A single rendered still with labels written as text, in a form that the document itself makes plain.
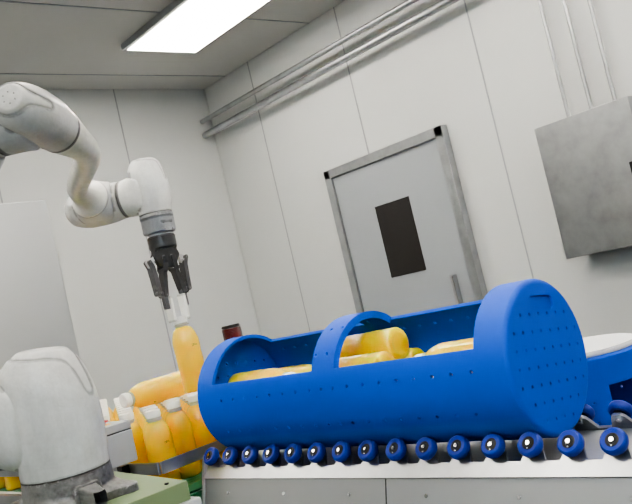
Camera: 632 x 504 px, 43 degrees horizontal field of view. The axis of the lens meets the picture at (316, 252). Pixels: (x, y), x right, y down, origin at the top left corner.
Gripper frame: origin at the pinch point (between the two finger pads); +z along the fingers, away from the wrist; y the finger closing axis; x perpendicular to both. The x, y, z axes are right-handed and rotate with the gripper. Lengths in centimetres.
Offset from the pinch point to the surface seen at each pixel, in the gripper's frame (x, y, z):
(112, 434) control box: -1.0, -27.4, 26.5
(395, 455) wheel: -72, -10, 39
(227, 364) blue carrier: -17.2, -1.3, 16.9
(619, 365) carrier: -98, 39, 35
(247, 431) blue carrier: -30.4, -10.6, 32.0
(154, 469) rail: -1.9, -18.7, 37.8
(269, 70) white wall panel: 286, 357, -190
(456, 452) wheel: -87, -10, 39
